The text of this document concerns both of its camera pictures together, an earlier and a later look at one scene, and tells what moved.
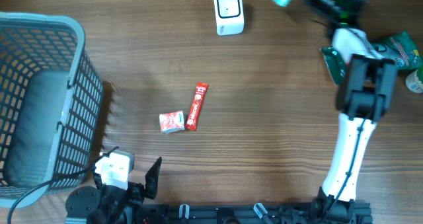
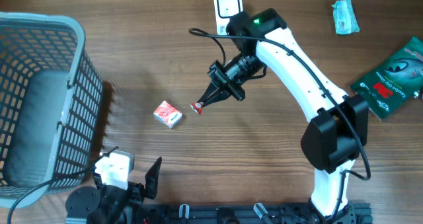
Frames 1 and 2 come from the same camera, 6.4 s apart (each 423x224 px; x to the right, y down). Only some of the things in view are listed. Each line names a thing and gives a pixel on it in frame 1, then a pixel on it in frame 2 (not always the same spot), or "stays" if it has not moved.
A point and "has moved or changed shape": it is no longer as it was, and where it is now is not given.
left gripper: (137, 191) stays
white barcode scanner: (229, 10) stays
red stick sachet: (199, 97) has moved or changed shape
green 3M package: (399, 47) has moved or changed shape
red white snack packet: (172, 121) has moved or changed shape
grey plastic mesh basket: (51, 104) stays
